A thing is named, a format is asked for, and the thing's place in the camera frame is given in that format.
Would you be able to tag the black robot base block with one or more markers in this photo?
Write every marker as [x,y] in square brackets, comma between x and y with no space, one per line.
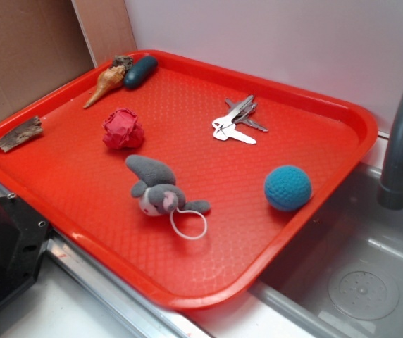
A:
[23,239]

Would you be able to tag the blue textured ball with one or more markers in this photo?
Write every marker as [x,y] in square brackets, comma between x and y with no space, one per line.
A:
[287,188]

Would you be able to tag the crumpled red paper ball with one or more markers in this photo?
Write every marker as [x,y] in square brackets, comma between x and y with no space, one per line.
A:
[123,130]

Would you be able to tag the red plastic tray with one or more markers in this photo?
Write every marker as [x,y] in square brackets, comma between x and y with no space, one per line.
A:
[83,188]

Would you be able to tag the silver key bunch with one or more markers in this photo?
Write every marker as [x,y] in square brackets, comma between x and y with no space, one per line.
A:
[225,127]

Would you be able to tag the grey plush toy with loop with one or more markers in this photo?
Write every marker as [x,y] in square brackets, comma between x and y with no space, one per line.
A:
[158,194]

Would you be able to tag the dark green oblong stone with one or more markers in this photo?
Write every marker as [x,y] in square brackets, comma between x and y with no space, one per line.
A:
[139,72]

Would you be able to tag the orange spiral seashell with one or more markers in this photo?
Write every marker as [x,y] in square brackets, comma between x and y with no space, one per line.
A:
[108,80]

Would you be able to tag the flat piece of bark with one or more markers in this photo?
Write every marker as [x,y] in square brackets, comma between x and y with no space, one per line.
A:
[23,133]

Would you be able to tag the grey toy sink basin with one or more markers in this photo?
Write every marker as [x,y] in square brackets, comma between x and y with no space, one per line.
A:
[342,274]

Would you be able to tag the brown cardboard panel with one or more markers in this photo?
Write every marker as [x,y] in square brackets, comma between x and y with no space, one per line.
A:
[46,44]

